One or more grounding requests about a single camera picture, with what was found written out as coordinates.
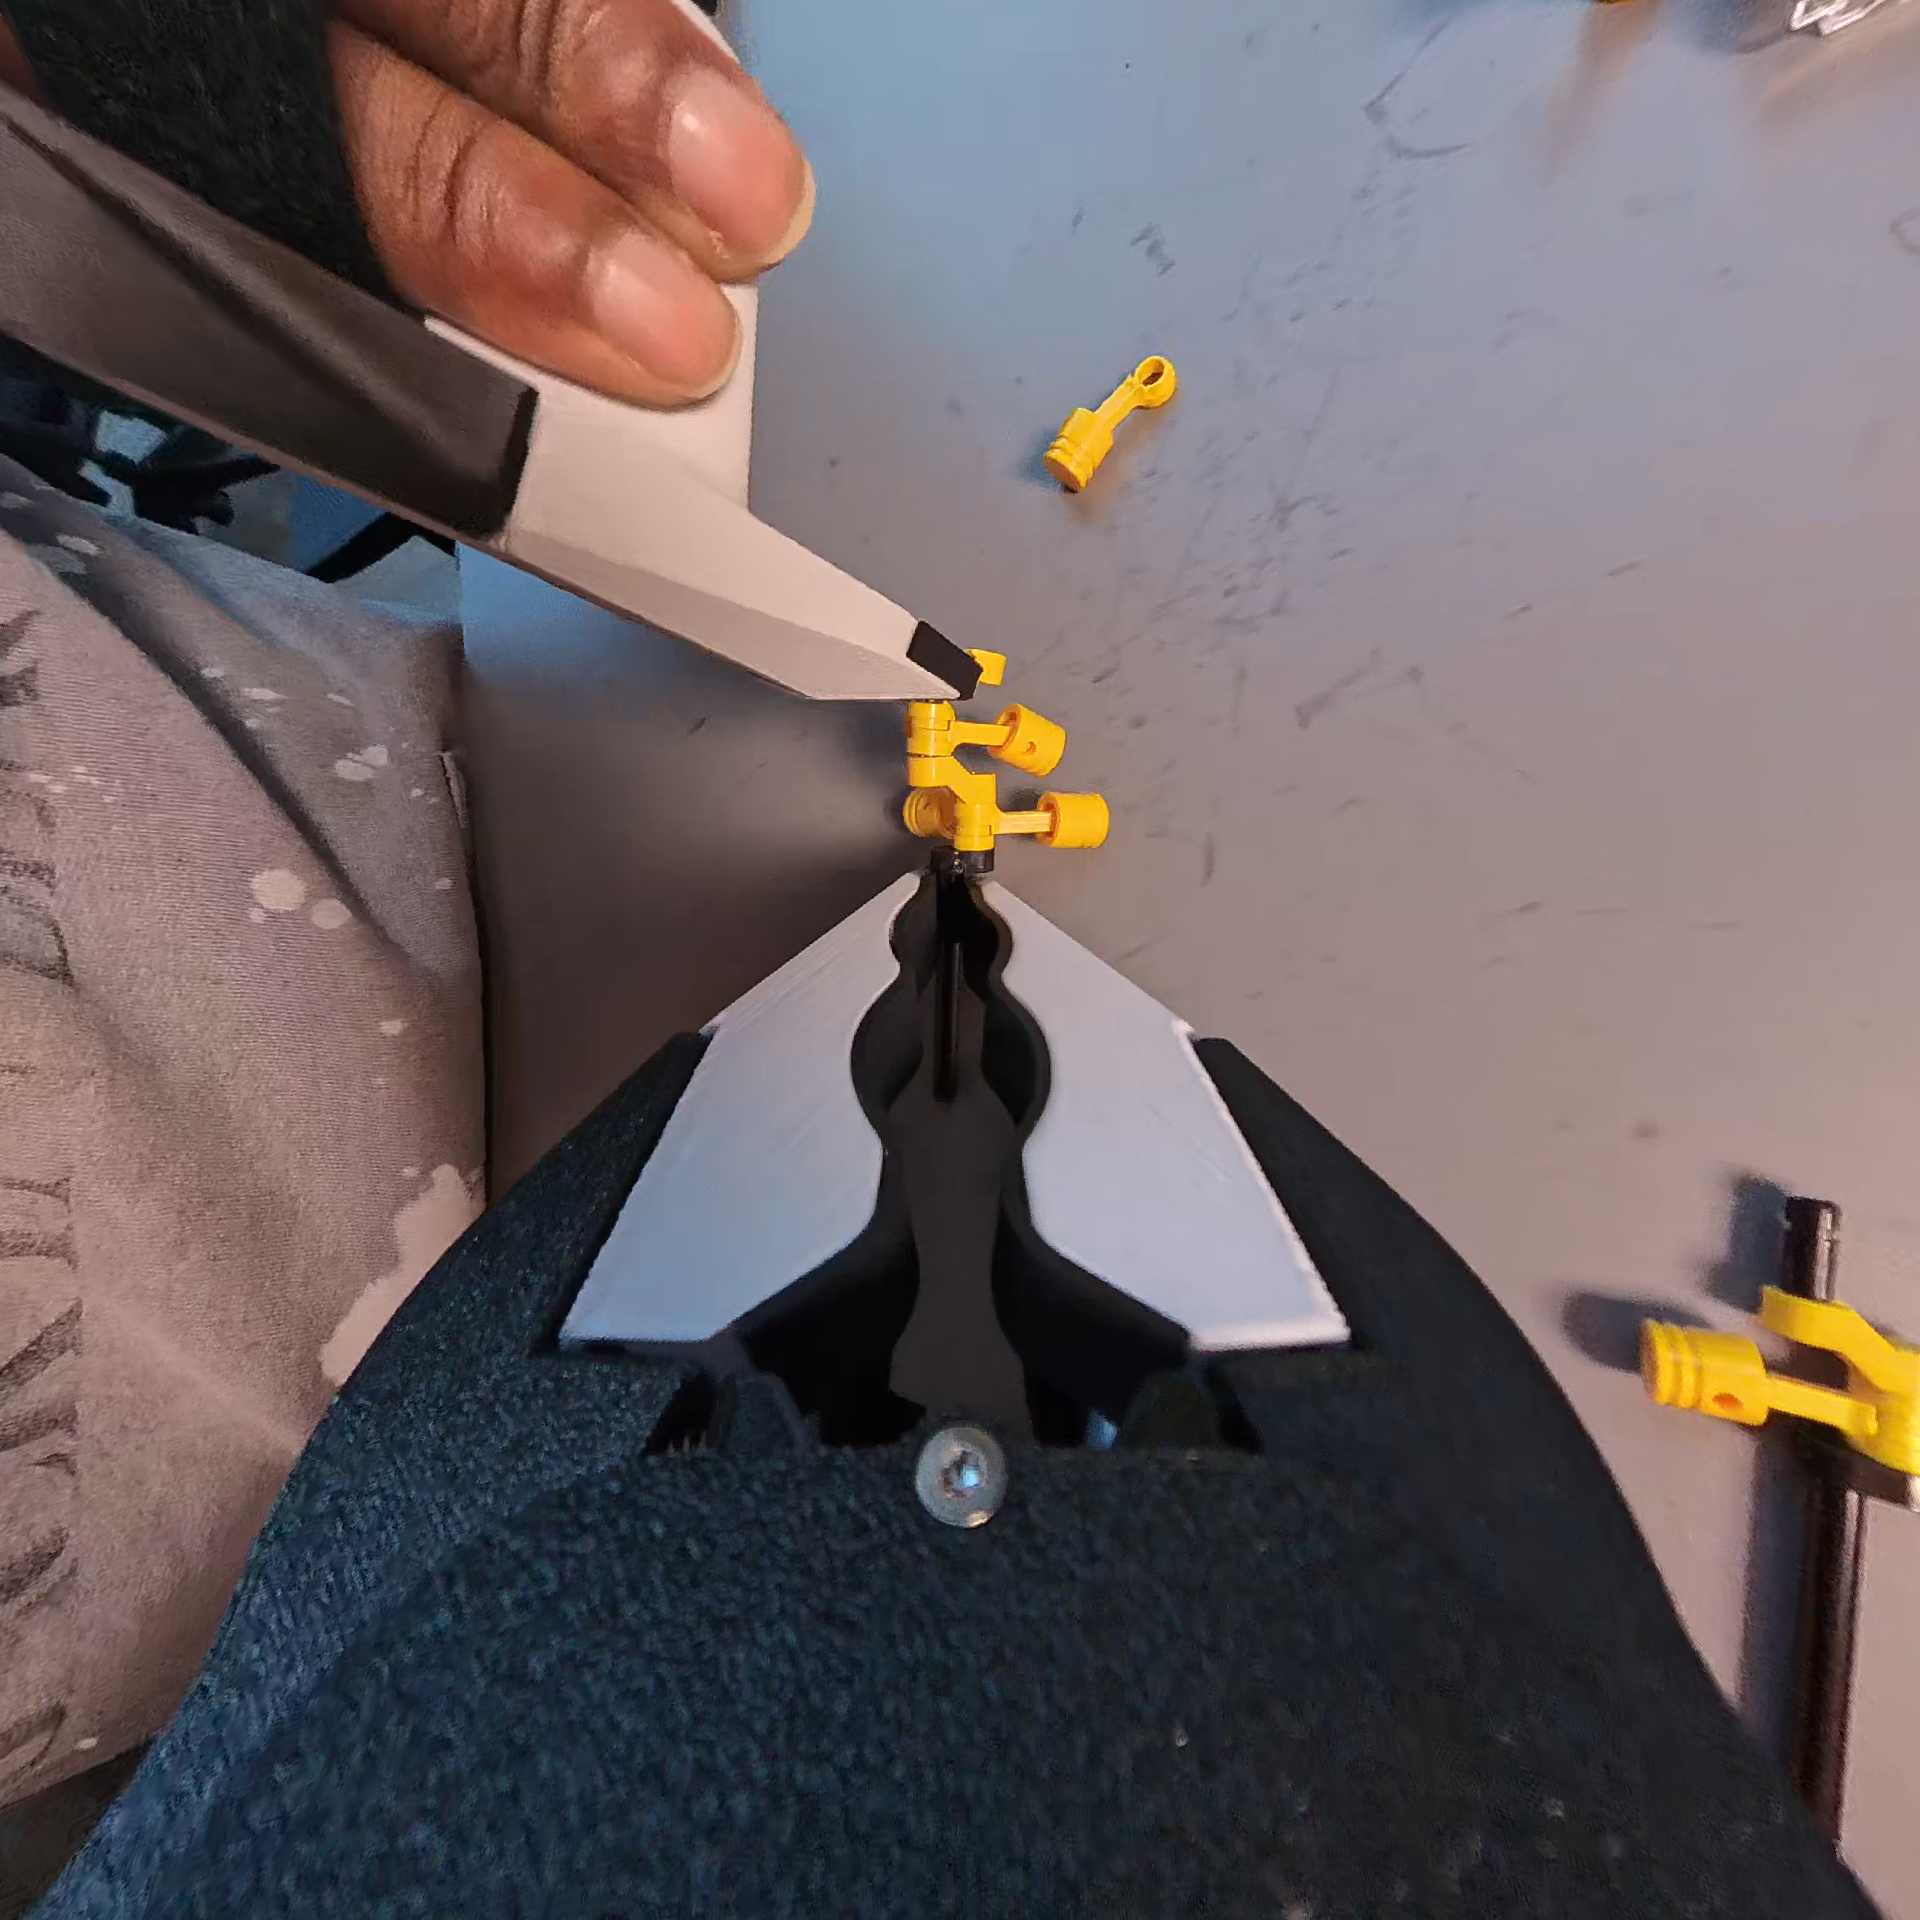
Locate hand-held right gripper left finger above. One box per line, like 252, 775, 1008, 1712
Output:
556, 865, 936, 1418

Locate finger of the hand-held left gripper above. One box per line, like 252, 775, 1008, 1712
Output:
423, 285, 988, 703

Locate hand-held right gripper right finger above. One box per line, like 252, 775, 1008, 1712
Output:
966, 878, 1355, 1359

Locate black axle with yellow pistons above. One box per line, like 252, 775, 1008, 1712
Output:
900, 697, 1113, 1103
1639, 1194, 1920, 1846

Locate yellow toy piston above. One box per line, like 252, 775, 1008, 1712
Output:
1044, 353, 1180, 494

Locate grey desk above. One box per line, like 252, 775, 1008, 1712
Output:
456, 0, 1920, 1877

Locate person's grey sweatshirt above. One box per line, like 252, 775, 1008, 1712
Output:
0, 449, 489, 1800

